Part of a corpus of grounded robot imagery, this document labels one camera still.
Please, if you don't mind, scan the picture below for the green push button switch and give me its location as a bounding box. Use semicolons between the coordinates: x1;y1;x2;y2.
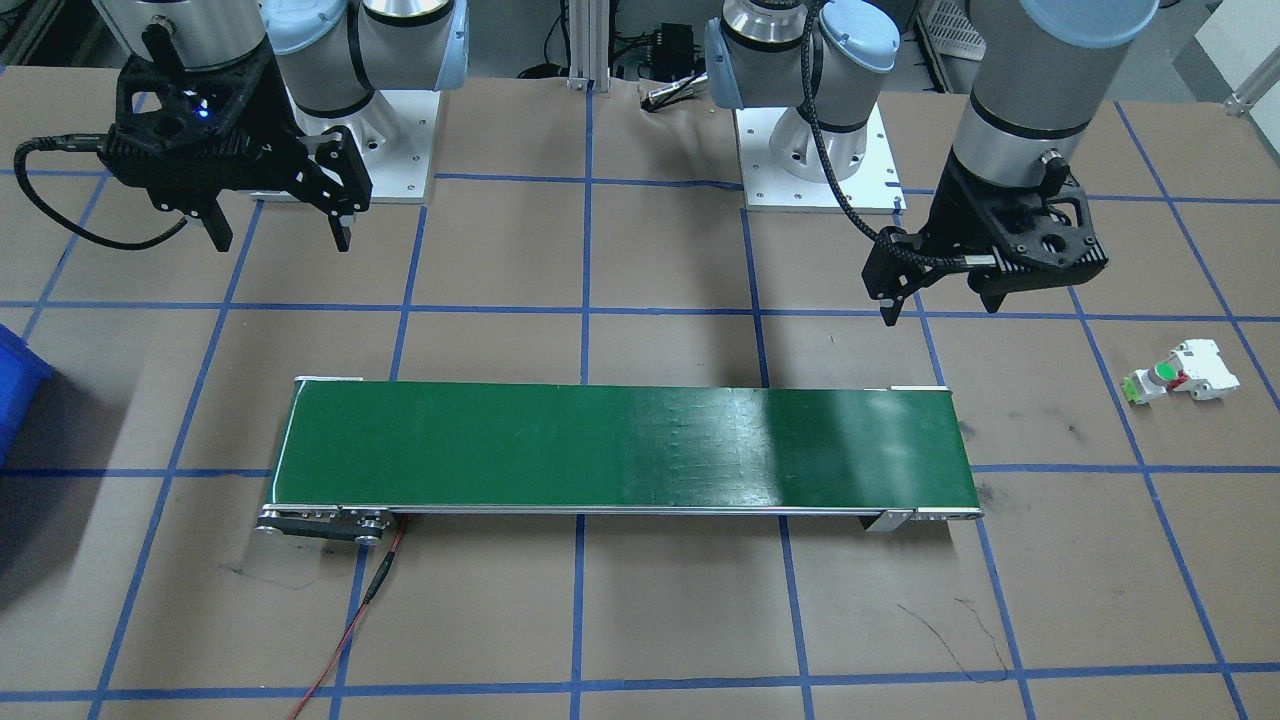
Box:
1122;358;1191;407

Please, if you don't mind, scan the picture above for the white perforated grille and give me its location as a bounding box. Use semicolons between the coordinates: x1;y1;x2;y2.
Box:
920;0;986;63

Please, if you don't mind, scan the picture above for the white circuit breaker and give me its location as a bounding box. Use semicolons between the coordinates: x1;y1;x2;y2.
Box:
1165;340;1242;403

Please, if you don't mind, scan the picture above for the blue plastic bin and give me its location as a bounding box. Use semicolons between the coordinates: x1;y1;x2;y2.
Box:
0;322;56;471

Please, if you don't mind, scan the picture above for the aluminium profile bar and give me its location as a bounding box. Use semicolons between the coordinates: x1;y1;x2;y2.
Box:
1225;60;1280;116

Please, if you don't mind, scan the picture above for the silver cylindrical connector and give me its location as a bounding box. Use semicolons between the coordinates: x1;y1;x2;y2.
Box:
645;75;706;111

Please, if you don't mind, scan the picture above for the small black power supply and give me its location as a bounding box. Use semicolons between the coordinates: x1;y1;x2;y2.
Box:
655;25;701;69

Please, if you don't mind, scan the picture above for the green conveyor belt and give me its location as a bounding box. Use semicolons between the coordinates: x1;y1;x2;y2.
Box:
257;376;986;548

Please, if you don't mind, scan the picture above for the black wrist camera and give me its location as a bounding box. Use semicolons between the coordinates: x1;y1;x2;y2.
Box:
965;245;1113;296
98;130;301;196

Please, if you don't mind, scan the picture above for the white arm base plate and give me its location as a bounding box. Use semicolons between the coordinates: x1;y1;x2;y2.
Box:
735;105;906;213
250;92;441;204

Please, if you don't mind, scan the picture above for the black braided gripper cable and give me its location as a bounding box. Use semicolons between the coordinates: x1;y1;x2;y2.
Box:
797;0;998;271

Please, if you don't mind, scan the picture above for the aluminium profile post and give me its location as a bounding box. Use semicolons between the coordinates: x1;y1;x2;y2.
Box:
565;0;611;93

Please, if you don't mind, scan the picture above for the red conveyor power wire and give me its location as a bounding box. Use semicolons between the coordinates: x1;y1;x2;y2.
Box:
288;512;409;720

